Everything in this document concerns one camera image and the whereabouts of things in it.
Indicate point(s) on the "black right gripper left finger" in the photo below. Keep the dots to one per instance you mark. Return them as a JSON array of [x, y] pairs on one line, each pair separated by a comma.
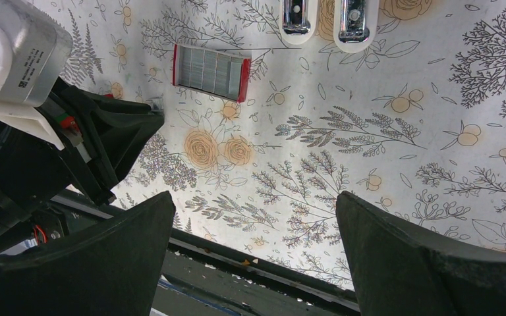
[[109, 268]]

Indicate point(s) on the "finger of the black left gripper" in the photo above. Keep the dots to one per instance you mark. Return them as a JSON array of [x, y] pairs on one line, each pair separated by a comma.
[[114, 131]]

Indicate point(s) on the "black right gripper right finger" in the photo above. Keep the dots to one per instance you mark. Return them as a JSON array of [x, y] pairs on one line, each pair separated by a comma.
[[400, 268]]

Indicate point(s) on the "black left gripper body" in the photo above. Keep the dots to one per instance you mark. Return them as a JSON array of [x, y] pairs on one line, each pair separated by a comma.
[[33, 171]]

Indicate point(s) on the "pink mini stapler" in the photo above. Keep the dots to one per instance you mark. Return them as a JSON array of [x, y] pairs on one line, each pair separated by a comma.
[[355, 24]]

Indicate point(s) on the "floral patterned table mat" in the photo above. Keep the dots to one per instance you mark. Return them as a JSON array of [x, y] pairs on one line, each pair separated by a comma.
[[415, 123]]

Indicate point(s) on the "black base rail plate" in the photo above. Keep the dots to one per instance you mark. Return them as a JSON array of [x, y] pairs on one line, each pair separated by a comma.
[[202, 278]]

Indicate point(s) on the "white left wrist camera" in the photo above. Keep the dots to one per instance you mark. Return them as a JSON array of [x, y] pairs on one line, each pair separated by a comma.
[[33, 52]]

